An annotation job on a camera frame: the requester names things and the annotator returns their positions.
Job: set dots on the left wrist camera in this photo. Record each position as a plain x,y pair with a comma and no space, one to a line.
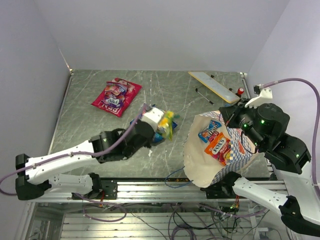
153,117

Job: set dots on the small whiteboard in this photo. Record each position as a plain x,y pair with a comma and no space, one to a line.
217,88

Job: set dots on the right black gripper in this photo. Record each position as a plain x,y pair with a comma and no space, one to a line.
227,113

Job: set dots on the yellow green candy wrapper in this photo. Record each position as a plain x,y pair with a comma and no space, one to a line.
165,127

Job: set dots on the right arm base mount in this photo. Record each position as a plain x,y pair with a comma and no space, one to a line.
219,190

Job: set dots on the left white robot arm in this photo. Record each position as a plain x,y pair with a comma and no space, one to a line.
39,175

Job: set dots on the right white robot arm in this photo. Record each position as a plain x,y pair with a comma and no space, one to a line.
266,127

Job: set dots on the blue snack bag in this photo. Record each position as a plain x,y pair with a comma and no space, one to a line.
146,132

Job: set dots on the blue checkered paper bag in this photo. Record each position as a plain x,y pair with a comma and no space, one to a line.
203,170

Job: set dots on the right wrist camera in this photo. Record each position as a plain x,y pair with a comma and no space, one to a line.
264,95

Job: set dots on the M&M's candy bag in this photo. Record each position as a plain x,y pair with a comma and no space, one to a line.
210,132

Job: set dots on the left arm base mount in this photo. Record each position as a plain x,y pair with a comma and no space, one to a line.
107,191

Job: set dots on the orange Fox's candy bag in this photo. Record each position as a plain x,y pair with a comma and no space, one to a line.
220,149

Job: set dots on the red snack bag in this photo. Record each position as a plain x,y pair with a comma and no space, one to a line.
117,111

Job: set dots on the aluminium frame rail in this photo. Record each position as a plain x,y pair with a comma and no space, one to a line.
154,192

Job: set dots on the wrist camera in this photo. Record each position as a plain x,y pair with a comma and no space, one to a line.
264,95
153,117

